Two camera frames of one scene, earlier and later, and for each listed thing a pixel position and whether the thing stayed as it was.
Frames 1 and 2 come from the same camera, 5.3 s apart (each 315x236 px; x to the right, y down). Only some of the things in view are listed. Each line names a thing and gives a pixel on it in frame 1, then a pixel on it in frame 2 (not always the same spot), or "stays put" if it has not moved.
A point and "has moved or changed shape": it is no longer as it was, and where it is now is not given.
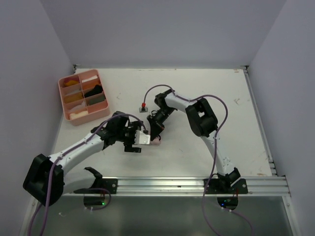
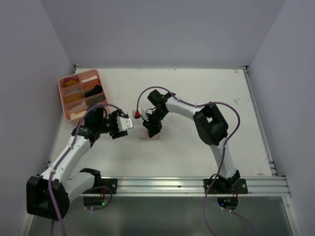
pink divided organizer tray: x=84 y=97 stays put
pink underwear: x=156 y=141 has moved or changed shape
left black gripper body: x=127 y=135 → x=111 y=126
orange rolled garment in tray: x=72 y=98 stays put
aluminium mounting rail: x=187 y=187 stays put
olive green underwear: x=94 y=99 stays put
